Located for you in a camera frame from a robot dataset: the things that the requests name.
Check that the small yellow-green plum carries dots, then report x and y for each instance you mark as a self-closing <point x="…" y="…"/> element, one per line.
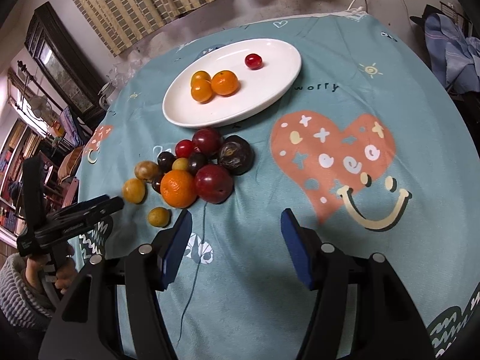
<point x="180" y="164"/>

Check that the clear plastic bag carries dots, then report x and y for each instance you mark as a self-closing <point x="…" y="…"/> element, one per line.
<point x="122" y="73"/>

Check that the mandarin orange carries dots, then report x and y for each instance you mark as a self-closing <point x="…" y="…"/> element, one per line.
<point x="179" y="188"/>

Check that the small dark purple plum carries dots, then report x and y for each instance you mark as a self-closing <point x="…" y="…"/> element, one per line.
<point x="165" y="160"/>
<point x="157" y="184"/>
<point x="197" y="162"/>

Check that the speckled brownish yellow plum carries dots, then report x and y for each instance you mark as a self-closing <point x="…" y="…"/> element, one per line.
<point x="146" y="170"/>

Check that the small orange citrus fruit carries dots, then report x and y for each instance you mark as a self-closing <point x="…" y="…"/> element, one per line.
<point x="200" y="75"/>
<point x="225" y="83"/>
<point x="202" y="92"/>

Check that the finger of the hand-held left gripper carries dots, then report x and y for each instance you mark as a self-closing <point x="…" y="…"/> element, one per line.
<point x="98" y="199"/>
<point x="105" y="210"/>

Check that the bookshelf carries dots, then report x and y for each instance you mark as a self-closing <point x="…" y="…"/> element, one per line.
<point x="15" y="165"/>

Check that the dark red plum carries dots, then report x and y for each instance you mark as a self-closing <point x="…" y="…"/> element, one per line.
<point x="207" y="139"/>

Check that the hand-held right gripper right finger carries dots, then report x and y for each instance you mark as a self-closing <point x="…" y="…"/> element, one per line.
<point x="296" y="251"/>

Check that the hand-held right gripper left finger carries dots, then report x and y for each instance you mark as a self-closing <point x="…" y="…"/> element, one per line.
<point x="175" y="249"/>

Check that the white oval plate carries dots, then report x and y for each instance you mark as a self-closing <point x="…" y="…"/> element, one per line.
<point x="262" y="82"/>

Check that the dark wooden framed cabinet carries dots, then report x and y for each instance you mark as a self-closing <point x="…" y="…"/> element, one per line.
<point x="56" y="56"/>

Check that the teal printed tablecloth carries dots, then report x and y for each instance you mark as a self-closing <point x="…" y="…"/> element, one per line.
<point x="262" y="195"/>

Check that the large bright red plum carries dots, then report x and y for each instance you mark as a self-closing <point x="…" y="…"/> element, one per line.
<point x="213" y="183"/>

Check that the white kettle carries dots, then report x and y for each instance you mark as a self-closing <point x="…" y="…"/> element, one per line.
<point x="105" y="95"/>

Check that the electric fan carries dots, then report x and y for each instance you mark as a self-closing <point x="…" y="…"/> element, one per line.
<point x="37" y="107"/>

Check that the person's left forearm grey sleeve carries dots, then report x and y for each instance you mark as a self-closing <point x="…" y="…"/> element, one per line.
<point x="18" y="300"/>

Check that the bamboo blind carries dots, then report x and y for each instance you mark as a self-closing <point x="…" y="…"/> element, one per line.
<point x="150" y="0"/>

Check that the person's left hand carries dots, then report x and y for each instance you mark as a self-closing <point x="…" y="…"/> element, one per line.
<point x="69" y="272"/>

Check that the blue clothes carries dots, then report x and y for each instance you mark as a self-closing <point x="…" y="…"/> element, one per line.
<point x="450" y="56"/>

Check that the dark purple passion fruit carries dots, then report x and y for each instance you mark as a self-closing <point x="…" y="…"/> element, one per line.
<point x="235" y="154"/>

